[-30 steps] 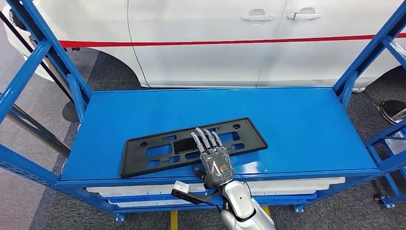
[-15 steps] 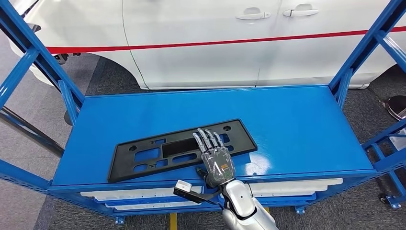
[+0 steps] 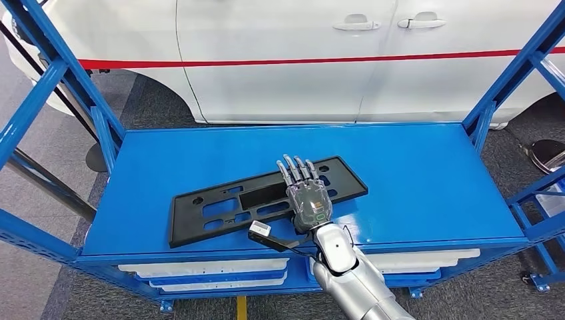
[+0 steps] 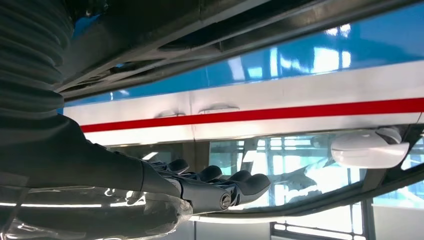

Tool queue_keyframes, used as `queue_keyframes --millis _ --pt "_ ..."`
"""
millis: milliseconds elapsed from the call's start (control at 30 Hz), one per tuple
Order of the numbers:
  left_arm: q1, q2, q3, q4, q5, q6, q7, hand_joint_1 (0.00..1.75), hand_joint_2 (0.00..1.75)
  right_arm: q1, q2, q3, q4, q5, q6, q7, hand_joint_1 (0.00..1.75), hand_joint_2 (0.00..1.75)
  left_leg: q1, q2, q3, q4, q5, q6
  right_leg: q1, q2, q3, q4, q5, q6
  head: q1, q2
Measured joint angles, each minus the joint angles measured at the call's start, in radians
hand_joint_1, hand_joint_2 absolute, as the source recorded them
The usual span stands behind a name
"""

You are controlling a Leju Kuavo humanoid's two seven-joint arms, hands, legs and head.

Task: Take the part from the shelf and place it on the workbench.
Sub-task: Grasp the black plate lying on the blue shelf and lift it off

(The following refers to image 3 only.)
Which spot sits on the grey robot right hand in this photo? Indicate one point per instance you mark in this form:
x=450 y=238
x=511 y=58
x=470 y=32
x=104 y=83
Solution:
x=311 y=203

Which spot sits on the black plastic plate bracket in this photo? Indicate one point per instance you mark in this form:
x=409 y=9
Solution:
x=183 y=229

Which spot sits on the blue metal shelf rack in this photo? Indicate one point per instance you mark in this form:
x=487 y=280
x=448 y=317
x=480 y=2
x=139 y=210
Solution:
x=397 y=185

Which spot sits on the white car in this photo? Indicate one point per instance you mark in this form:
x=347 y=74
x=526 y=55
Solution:
x=273 y=88

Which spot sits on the yellow floor tape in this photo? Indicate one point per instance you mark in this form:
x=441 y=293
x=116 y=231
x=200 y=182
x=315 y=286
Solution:
x=242 y=309

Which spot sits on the red barrier belt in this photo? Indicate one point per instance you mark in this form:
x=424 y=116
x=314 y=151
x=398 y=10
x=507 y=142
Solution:
x=309 y=59

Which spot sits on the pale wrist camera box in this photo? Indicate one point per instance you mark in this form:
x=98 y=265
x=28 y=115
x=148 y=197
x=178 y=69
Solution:
x=259 y=228

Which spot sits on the black stanchion post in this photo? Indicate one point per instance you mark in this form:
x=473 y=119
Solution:
x=95 y=159

